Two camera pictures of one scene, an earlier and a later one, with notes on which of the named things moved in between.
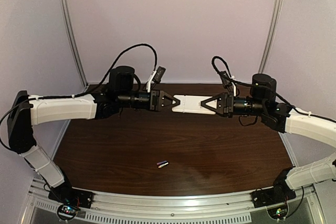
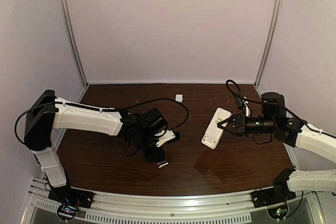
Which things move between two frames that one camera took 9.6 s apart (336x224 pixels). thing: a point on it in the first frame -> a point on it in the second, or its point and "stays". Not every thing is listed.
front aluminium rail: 304,206 stays
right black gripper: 228,104 -> 240,124
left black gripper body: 154,100 -> 155,154
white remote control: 192,104 -> 213,132
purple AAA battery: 159,163 stays
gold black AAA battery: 163,165 stays
